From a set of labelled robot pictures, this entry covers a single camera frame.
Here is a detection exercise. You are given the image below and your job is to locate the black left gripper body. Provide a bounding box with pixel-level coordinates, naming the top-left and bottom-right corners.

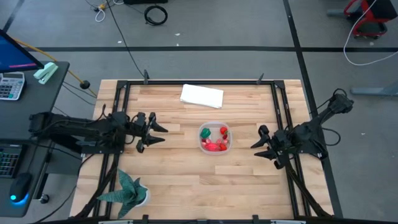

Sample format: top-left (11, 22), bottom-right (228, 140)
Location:
top-left (125, 111), bottom-right (150, 154)

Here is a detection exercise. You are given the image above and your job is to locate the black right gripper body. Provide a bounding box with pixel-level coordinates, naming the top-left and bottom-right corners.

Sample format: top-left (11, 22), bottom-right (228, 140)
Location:
top-left (269, 129), bottom-right (297, 170)

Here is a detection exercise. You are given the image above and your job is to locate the clear plastic tupperware container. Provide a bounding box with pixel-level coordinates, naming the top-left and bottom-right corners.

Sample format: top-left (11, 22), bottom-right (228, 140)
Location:
top-left (198, 121), bottom-right (233, 156)

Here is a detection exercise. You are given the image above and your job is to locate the white folded towel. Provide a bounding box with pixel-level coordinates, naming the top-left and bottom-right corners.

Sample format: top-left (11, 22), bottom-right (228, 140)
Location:
top-left (179, 83), bottom-right (224, 110)

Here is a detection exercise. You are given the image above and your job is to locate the green potted plant white pot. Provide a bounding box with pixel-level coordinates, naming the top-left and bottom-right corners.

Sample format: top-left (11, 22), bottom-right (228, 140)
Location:
top-left (98, 167), bottom-right (150, 220)

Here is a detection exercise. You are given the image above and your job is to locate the black computer desk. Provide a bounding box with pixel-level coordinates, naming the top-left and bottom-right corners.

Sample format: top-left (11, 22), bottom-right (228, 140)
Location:
top-left (0, 60), bottom-right (90, 218)

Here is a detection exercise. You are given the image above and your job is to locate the mint green stapler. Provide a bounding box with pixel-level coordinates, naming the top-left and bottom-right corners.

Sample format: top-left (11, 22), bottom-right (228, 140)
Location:
top-left (33, 61), bottom-right (59, 85)

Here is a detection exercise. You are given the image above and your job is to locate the black floor box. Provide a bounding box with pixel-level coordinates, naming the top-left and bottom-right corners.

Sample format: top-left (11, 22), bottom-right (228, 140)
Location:
top-left (123, 0), bottom-right (169, 5)

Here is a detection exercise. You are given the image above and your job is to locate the black computer mouse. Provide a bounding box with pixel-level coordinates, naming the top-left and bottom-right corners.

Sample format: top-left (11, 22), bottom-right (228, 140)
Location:
top-left (9, 172), bottom-right (33, 205)

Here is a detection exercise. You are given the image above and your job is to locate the black backlit keyboard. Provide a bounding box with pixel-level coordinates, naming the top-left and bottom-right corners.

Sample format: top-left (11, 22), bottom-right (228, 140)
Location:
top-left (0, 145), bottom-right (22, 179)

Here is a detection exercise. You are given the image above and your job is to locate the grey desk calculator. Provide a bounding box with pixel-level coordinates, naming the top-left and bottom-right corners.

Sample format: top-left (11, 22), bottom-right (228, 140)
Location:
top-left (0, 72), bottom-right (25, 101)

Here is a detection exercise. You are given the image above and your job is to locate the computer monitor blue screen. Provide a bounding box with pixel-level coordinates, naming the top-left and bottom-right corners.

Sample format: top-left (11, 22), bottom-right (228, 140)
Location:
top-left (0, 29), bottom-right (45, 74)

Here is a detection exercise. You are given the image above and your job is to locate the red stool black seat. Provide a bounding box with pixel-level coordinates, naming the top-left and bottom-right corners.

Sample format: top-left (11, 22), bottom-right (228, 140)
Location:
top-left (343, 0), bottom-right (398, 40)

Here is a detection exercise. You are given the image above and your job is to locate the black aluminium table frame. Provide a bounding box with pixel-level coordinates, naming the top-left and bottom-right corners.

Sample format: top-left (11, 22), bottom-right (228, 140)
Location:
top-left (70, 73), bottom-right (343, 224)

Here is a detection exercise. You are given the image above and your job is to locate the long black floor cable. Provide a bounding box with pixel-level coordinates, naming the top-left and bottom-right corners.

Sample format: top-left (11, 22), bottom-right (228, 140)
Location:
top-left (104, 0), bottom-right (147, 80)

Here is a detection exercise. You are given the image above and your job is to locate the coiled black cable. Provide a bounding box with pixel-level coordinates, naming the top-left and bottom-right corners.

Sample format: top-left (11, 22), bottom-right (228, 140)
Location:
top-left (144, 4), bottom-right (169, 27)

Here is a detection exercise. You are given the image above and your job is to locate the white power cable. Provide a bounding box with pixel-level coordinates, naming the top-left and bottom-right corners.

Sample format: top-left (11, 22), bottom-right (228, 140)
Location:
top-left (343, 0), bottom-right (398, 67)

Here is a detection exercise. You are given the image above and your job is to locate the orange floor cable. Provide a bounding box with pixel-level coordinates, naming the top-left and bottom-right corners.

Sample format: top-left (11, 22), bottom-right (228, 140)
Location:
top-left (11, 36), bottom-right (98, 97)

